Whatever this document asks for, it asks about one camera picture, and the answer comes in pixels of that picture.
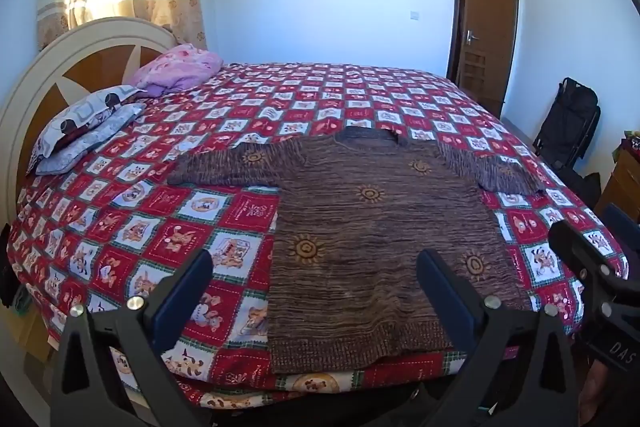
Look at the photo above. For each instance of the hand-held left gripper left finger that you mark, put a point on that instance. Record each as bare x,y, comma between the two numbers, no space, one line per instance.
186,296

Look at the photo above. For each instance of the brown knitted sweater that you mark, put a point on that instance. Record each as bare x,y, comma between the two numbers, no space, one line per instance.
350,232

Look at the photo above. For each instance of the pink crumpled blanket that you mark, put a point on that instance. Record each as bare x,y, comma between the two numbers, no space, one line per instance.
175,67

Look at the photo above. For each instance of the patterned grey pillow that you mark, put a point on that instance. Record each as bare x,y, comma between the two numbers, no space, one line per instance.
90,112
95,139

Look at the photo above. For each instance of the black folded stroller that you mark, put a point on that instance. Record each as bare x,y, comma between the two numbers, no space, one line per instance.
567,117

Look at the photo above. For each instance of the red printed bed blanket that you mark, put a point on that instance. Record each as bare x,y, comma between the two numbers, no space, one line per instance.
150,207

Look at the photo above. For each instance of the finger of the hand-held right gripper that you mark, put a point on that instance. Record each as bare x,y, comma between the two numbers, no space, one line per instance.
575,247
622,222

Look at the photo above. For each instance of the cream and wood headboard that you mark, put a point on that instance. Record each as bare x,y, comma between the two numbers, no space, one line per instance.
30,92

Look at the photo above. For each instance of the wooden cabinet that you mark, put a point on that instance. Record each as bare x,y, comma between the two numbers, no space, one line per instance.
622,189

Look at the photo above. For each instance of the black bag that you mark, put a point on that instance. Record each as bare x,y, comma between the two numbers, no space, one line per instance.
585,189

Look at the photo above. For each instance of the brown wooden door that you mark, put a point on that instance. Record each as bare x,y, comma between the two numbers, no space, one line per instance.
490,17

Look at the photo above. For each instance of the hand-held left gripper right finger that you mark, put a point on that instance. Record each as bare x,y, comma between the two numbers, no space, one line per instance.
444,301

